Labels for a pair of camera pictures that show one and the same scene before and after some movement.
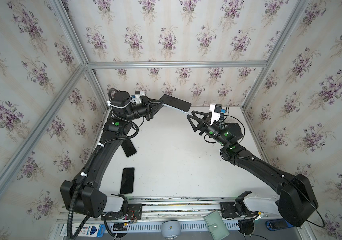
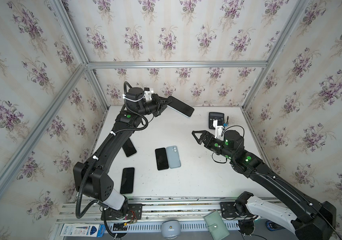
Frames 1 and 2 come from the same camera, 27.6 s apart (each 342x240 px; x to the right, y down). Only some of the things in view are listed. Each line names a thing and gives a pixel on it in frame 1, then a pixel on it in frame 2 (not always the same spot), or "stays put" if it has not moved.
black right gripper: (202, 125) to (205, 139)
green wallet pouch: (216, 226) stays put
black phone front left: (127, 182) stays put
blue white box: (88, 230) stays put
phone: (175, 103) to (161, 159)
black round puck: (247, 227) stays put
